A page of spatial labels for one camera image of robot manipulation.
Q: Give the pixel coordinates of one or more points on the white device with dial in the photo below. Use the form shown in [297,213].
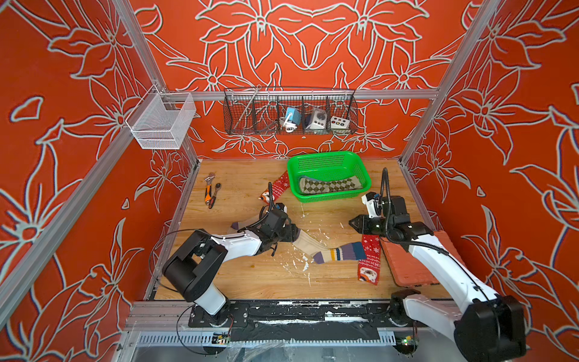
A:
[317,120]

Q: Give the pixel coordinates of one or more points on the orange handled adjustable wrench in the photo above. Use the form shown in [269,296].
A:
[208,188]

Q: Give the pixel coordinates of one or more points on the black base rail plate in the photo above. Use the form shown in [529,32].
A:
[338,321]

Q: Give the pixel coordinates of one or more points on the teal box in basket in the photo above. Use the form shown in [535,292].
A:
[292,118]

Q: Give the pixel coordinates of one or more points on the red black ratchet wrench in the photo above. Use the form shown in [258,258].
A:
[214,197]

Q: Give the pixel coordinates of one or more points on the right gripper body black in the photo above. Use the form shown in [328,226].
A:
[375,225]

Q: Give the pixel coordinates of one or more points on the orange plastic tool case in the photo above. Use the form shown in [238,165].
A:
[406,270]

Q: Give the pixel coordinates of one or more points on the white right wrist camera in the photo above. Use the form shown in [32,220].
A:
[373,202]

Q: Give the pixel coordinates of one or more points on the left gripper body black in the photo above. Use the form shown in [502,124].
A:
[286,234]

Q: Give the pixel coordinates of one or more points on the brown argyle sock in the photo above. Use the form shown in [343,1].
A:
[309,186]

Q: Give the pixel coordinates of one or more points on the white box with dots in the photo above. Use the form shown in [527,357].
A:
[339,124]

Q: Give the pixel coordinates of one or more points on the red snowflake sock far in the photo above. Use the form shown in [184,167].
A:
[278,188]

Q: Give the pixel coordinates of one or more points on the clear acrylic wall box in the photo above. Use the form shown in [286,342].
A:
[154,126]

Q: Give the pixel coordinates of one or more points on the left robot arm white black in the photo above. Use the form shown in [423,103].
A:
[193,267]

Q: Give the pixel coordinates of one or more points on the green plastic basket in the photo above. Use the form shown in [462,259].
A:
[327,167]

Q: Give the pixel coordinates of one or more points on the black wire wall basket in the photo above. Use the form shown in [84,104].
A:
[265,111]

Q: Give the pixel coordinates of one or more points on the red christmas sock near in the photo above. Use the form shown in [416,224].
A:
[370,267]

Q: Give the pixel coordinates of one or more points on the cream striped sock purple toe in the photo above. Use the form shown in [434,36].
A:
[242,222]

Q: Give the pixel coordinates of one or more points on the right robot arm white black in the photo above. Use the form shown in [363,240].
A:
[484,325]

